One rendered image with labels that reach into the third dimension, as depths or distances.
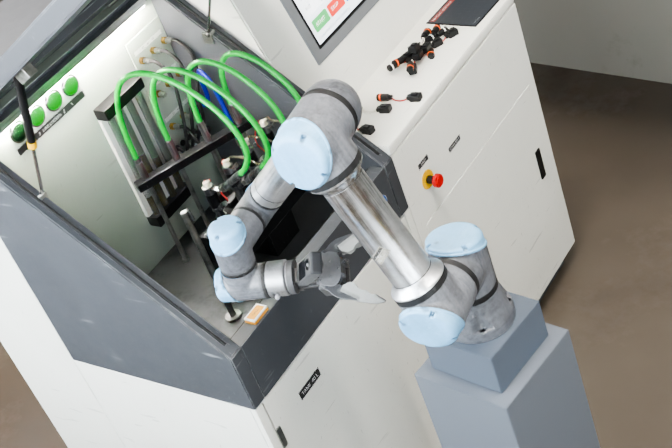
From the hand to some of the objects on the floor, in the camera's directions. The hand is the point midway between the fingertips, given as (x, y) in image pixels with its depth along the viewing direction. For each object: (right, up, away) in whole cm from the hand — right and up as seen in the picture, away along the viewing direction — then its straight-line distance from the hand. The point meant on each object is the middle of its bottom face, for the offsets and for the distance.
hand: (383, 263), depth 250 cm
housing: (-26, -42, +150) cm, 158 cm away
